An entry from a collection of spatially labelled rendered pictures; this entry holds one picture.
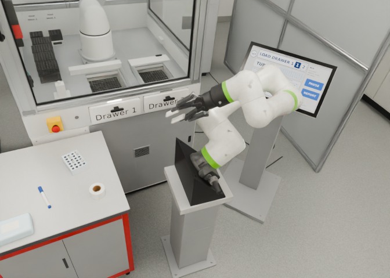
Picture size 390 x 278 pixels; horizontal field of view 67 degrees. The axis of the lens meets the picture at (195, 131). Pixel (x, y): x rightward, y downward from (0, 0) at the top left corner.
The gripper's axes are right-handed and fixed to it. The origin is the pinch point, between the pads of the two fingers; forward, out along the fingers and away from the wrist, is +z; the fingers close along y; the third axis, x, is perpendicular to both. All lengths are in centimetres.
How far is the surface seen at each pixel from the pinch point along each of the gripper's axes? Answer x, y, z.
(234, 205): -30, -117, 29
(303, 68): -54, -40, -54
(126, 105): -32, -1, 40
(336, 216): -33, -169, -35
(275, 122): -50, -69, -26
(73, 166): 9, 2, 59
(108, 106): -27, 6, 45
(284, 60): -60, -34, -47
